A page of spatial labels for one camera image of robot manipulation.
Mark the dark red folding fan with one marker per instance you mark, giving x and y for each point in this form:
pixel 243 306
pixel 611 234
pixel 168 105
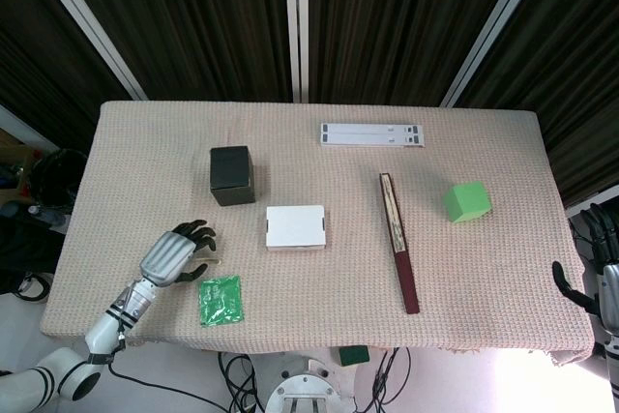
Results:
pixel 399 244

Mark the green tea packet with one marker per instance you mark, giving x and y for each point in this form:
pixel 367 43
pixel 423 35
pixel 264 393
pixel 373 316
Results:
pixel 221 299

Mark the black cardboard box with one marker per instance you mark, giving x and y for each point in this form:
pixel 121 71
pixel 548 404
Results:
pixel 231 176

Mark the white partition post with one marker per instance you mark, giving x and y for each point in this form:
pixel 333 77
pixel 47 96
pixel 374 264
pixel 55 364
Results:
pixel 87 21
pixel 498 26
pixel 296 21

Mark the small dark green block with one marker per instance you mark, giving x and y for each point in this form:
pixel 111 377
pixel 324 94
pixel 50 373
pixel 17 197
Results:
pixel 354 356

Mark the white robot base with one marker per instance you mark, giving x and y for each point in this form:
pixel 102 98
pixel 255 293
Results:
pixel 309 386

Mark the white flat power strip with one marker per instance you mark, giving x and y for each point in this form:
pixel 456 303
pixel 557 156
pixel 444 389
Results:
pixel 372 135

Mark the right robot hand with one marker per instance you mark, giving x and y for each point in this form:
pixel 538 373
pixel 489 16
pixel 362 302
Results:
pixel 610 282

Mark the white cardboard box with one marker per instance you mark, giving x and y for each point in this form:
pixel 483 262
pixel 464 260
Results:
pixel 295 228

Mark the black trash bin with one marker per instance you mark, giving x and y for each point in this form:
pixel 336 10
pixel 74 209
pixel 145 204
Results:
pixel 55 181

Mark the beige waffle tablecloth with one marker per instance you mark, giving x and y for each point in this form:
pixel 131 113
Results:
pixel 338 287

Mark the black bag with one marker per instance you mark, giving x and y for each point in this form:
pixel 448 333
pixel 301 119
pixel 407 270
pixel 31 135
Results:
pixel 26 248

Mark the dark brown curtain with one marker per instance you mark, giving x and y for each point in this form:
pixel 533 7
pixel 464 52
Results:
pixel 193 21

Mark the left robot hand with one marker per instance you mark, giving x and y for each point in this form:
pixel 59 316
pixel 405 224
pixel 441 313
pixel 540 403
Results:
pixel 164 256

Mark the green foam block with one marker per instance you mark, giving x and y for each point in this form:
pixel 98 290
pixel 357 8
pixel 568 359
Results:
pixel 466 202

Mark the clear water bottle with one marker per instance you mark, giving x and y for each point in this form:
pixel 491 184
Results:
pixel 46 215

